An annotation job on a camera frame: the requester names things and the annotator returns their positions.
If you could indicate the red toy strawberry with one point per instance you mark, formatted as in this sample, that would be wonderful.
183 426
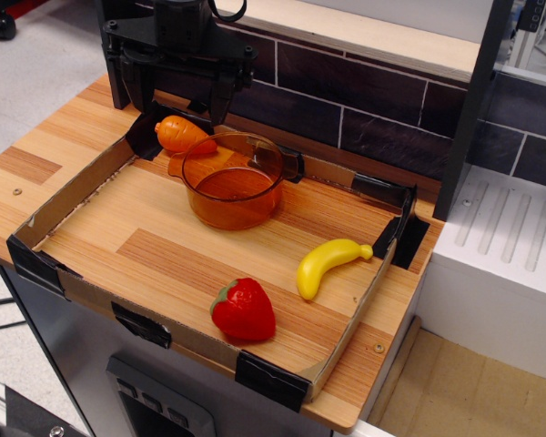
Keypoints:
243 310

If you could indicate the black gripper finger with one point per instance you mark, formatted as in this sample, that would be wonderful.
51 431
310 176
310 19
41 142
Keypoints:
223 89
139 82

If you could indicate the dark grey shelf post right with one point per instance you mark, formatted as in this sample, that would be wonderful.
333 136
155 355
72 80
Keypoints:
458 165

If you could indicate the light wooden shelf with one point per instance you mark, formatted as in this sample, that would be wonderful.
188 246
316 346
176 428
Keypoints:
386 43

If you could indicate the white toy sink drainboard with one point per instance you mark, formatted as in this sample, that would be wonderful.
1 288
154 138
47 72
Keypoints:
485 285

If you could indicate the cardboard fence with black tape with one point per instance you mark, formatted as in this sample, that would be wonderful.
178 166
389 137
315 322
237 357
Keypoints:
121 240

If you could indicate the orange toy carrot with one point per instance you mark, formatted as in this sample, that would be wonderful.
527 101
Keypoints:
179 135

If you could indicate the grey toy oven front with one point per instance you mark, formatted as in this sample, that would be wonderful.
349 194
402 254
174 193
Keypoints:
153 409

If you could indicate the dark grey shelf post left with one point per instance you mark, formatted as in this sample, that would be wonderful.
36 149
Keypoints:
107 10

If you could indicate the yellow toy banana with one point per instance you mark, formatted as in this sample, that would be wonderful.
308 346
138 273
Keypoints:
323 258

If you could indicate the orange transparent pot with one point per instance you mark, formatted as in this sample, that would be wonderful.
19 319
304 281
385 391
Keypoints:
234 180

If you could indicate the dark grey shelf post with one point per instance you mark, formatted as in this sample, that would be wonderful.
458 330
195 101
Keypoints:
458 165
107 10

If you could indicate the black caster wheel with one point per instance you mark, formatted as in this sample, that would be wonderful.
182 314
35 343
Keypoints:
7 27

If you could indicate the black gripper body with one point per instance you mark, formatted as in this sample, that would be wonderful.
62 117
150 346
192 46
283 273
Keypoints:
184 37

